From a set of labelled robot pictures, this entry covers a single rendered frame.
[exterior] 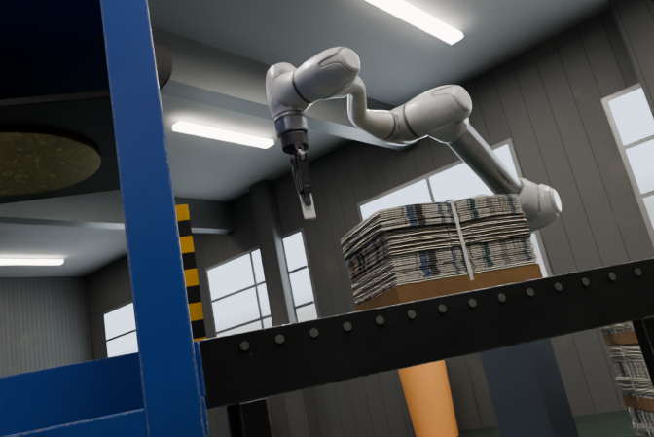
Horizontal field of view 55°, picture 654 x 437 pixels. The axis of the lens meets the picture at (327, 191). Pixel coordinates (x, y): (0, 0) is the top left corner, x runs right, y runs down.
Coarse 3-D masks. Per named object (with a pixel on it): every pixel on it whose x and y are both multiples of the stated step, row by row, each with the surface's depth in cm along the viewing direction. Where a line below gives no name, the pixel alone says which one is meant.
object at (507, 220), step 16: (464, 208) 149; (480, 208) 151; (496, 208) 151; (512, 208) 153; (480, 224) 149; (496, 224) 150; (512, 224) 151; (480, 240) 147; (496, 240) 149; (512, 240) 150; (528, 240) 152; (480, 256) 147; (496, 256) 148; (512, 256) 149; (528, 256) 150
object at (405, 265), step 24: (384, 216) 142; (408, 216) 144; (432, 216) 145; (360, 240) 155; (384, 240) 142; (408, 240) 142; (432, 240) 144; (360, 264) 157; (384, 264) 144; (408, 264) 141; (432, 264) 142; (360, 288) 159; (384, 288) 144
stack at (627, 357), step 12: (624, 324) 224; (612, 348) 244; (624, 348) 230; (636, 348) 216; (612, 360) 248; (624, 360) 232; (636, 360) 219; (624, 372) 237; (636, 372) 224; (624, 384) 239; (636, 384) 225; (648, 384) 214; (636, 396) 228; (648, 396) 218; (636, 420) 237; (648, 420) 224; (636, 432) 240; (648, 432) 225
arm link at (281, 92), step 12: (276, 72) 173; (288, 72) 172; (276, 84) 171; (288, 84) 169; (276, 96) 171; (288, 96) 169; (300, 96) 168; (276, 108) 172; (288, 108) 170; (300, 108) 172
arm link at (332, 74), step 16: (336, 48) 163; (304, 64) 167; (320, 64) 162; (336, 64) 160; (352, 64) 162; (304, 80) 165; (320, 80) 163; (336, 80) 162; (352, 80) 164; (304, 96) 168; (320, 96) 168; (336, 96) 170; (352, 96) 180; (352, 112) 191; (368, 112) 200; (384, 112) 209; (368, 128) 204; (384, 128) 207
